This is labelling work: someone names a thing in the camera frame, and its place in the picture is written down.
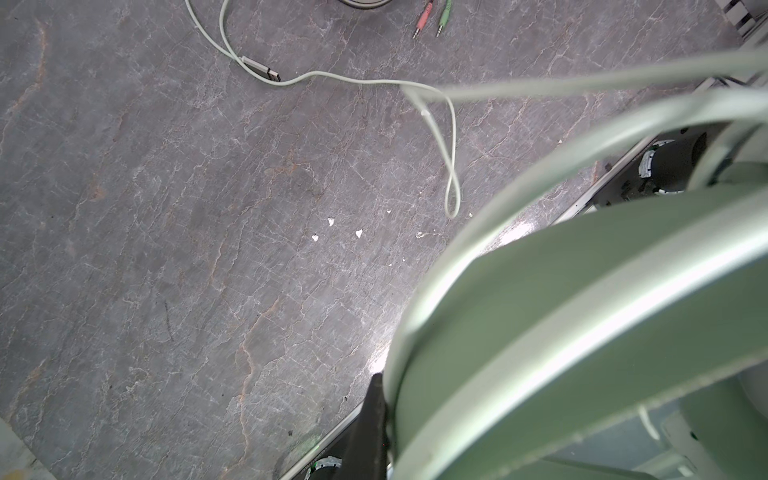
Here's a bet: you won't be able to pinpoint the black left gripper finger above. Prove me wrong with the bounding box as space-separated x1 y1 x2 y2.
335 373 388 480

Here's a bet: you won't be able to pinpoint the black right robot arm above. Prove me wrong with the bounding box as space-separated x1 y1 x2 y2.
588 123 726 209

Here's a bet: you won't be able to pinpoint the mint green headphones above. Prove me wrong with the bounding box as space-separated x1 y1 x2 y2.
383 87 767 479

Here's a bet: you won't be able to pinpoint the red headphone cable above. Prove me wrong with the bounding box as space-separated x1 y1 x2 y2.
411 0 455 41

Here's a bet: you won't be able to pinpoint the white black headphones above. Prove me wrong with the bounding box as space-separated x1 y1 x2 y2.
339 0 392 10

